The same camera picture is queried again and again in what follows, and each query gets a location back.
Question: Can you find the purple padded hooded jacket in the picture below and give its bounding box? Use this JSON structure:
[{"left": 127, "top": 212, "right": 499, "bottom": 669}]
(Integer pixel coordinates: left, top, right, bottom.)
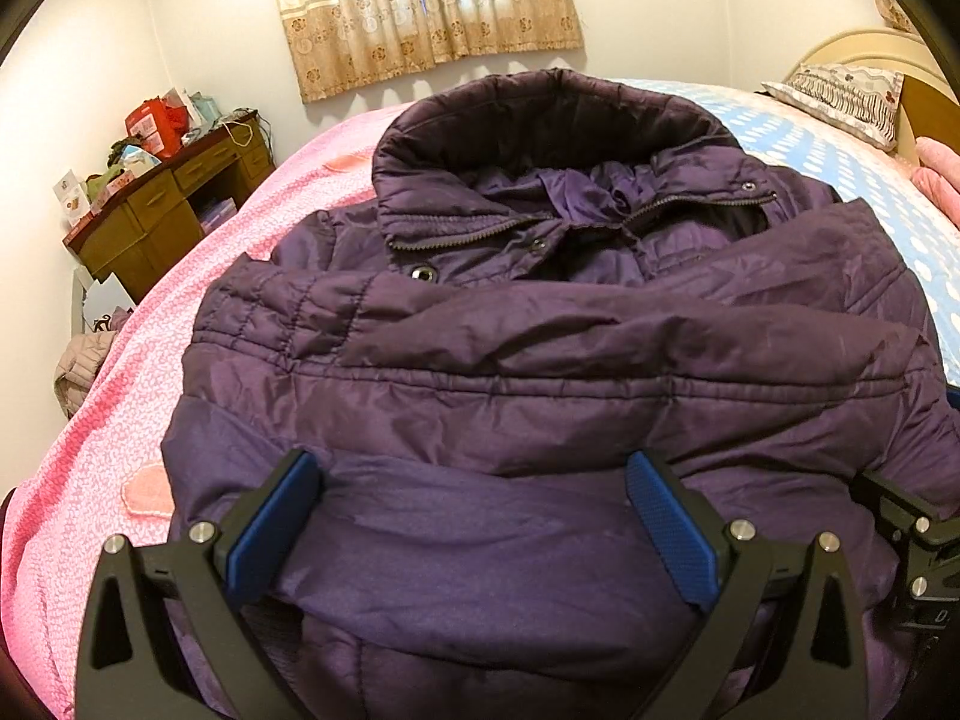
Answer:
[{"left": 163, "top": 70, "right": 958, "bottom": 718}]

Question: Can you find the beige clothes pile on floor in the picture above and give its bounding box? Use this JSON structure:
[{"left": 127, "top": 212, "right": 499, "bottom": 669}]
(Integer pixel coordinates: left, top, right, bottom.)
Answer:
[{"left": 53, "top": 332, "right": 116, "bottom": 419}]

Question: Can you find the pink knitted blanket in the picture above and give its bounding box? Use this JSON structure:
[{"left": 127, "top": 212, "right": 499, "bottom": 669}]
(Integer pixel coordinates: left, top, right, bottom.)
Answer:
[{"left": 2, "top": 106, "right": 400, "bottom": 718}]

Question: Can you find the white paper bag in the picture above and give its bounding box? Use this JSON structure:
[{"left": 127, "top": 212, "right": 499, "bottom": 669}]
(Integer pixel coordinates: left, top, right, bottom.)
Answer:
[{"left": 70, "top": 265, "right": 137, "bottom": 335}]

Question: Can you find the dark wooden desk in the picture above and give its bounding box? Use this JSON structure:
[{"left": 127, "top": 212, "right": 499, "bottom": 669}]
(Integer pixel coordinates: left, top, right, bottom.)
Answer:
[{"left": 64, "top": 109, "right": 275, "bottom": 301}]

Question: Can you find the pink folded quilt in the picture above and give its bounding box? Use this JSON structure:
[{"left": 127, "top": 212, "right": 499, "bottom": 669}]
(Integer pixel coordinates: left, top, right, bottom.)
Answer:
[{"left": 910, "top": 137, "right": 960, "bottom": 227}]

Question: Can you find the small white card box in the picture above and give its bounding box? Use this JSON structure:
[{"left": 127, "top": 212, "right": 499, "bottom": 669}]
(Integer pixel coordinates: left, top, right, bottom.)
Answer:
[{"left": 53, "top": 171, "right": 89, "bottom": 227}]

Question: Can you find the cream wooden headboard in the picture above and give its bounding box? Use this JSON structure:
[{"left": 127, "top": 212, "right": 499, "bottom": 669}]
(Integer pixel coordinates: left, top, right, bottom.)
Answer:
[{"left": 782, "top": 29, "right": 960, "bottom": 166}]

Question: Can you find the grey patterned pillow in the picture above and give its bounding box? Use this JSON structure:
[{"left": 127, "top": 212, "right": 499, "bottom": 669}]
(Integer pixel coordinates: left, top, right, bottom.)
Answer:
[{"left": 761, "top": 64, "right": 905, "bottom": 153}]

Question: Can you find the red gift box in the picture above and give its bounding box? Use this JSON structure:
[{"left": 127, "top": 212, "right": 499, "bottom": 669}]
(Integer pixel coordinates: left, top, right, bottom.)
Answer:
[{"left": 125, "top": 98, "right": 189, "bottom": 160}]

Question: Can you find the beige side window curtain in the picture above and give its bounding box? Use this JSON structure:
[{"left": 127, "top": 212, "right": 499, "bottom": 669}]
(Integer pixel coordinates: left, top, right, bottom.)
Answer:
[{"left": 874, "top": 0, "right": 919, "bottom": 34}]

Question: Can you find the beige patterned window curtain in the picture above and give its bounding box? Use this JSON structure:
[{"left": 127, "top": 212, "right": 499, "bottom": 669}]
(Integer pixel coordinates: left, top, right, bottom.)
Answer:
[{"left": 275, "top": 0, "right": 584, "bottom": 103}]

